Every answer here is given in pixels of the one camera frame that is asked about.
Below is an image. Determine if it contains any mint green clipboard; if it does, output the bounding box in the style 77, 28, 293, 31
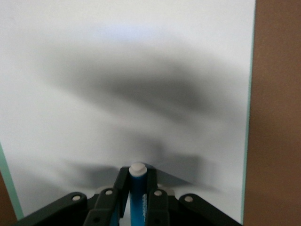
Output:
0, 0, 257, 226

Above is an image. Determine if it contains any white paper sheet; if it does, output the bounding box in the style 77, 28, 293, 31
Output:
0, 0, 256, 224

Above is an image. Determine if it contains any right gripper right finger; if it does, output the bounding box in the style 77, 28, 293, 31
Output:
145, 168, 244, 226

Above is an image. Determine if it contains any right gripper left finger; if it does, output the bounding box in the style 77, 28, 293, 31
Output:
16, 166, 130, 226

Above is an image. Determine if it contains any blue marker white cap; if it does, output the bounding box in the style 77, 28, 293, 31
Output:
128, 161, 148, 226

